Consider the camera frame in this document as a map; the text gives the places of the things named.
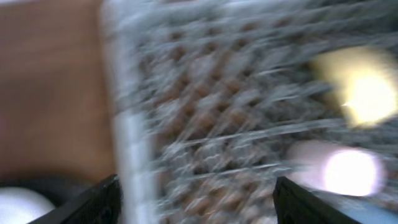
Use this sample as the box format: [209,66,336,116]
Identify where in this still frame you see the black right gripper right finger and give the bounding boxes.
[273,176,359,224]

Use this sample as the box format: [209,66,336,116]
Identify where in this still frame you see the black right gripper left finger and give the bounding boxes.
[29,174,121,224]

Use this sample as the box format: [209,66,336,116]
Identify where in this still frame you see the pink plastic cup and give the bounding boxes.
[286,140,387,197]

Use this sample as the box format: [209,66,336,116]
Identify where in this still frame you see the yellow bowl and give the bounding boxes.
[309,46,397,128]

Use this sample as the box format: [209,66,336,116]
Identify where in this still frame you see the grey dishwasher rack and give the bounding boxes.
[100,1,397,223]

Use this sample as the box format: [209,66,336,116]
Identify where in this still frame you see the round black serving tray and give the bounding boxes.
[1,176,94,208]

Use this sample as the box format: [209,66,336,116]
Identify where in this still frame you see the grey round plate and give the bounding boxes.
[1,187,55,224]

